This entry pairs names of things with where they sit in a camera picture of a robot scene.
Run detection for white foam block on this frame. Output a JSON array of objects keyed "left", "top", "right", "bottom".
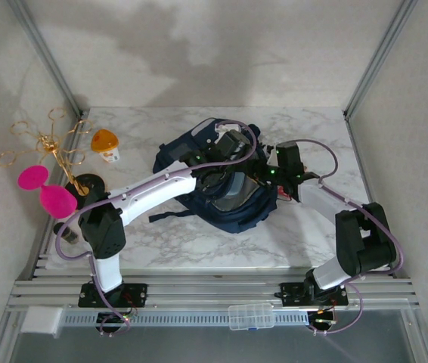
[{"left": 20, "top": 306, "right": 64, "bottom": 336}]

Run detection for small black jar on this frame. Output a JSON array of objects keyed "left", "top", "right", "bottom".
[{"left": 53, "top": 222, "right": 82, "bottom": 247}]

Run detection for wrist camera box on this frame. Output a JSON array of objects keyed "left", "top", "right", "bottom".
[
  {"left": 274, "top": 140, "right": 305, "bottom": 173},
  {"left": 213, "top": 120, "right": 247, "bottom": 157}
]

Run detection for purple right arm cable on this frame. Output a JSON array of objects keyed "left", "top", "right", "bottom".
[{"left": 296, "top": 138, "right": 406, "bottom": 336}]

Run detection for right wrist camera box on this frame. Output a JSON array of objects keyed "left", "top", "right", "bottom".
[{"left": 274, "top": 140, "right": 305, "bottom": 173}]

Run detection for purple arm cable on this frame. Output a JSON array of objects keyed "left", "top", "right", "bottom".
[
  {"left": 54, "top": 119, "right": 259, "bottom": 337},
  {"left": 296, "top": 138, "right": 406, "bottom": 336}
]

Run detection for orange lid yogurt cup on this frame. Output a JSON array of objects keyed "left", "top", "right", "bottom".
[{"left": 91, "top": 129, "right": 121, "bottom": 164}]

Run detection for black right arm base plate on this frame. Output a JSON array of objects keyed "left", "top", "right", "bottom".
[{"left": 280, "top": 281, "right": 350, "bottom": 307}]

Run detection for navy blue backpack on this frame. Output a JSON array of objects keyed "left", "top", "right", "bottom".
[{"left": 148, "top": 117, "right": 279, "bottom": 235}]

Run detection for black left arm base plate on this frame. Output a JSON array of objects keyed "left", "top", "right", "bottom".
[{"left": 77, "top": 282, "right": 149, "bottom": 308}]

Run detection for small circuit board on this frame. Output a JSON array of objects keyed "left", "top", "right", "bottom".
[
  {"left": 309, "top": 309, "right": 339, "bottom": 326},
  {"left": 98, "top": 312, "right": 134, "bottom": 326}
]

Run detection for aluminium corner post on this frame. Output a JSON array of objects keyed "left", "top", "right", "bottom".
[
  {"left": 8, "top": 0, "right": 88, "bottom": 118},
  {"left": 343, "top": 0, "right": 419, "bottom": 119}
]

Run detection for aluminium rail frame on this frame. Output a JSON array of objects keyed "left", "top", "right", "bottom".
[{"left": 5, "top": 264, "right": 420, "bottom": 313}]

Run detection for gold wire cup stand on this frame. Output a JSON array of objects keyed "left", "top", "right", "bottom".
[{"left": 0, "top": 107, "right": 108, "bottom": 207}]

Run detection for pink goblet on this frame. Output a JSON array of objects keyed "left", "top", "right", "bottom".
[{"left": 17, "top": 165, "right": 79, "bottom": 219}]

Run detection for clear plastic organizer box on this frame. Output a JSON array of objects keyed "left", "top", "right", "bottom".
[{"left": 228, "top": 302, "right": 275, "bottom": 330}]

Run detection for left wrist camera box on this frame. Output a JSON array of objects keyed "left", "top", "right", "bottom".
[{"left": 213, "top": 120, "right": 247, "bottom": 157}]

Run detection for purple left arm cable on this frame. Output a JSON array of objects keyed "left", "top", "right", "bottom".
[{"left": 54, "top": 119, "right": 259, "bottom": 337}]

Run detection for grey slotted cable duct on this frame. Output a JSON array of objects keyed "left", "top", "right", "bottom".
[{"left": 60, "top": 310, "right": 309, "bottom": 327}]

